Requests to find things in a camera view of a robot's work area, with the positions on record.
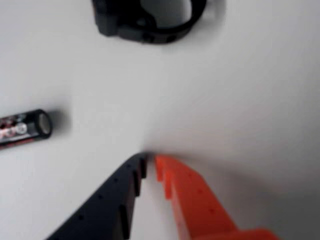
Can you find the black AAA battery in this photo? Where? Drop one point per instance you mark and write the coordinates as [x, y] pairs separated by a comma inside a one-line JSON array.
[[22, 128]]

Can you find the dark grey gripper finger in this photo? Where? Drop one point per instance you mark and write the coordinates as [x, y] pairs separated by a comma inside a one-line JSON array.
[[107, 210]]

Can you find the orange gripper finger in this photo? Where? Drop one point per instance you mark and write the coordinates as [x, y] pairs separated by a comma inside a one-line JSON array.
[[197, 207]]

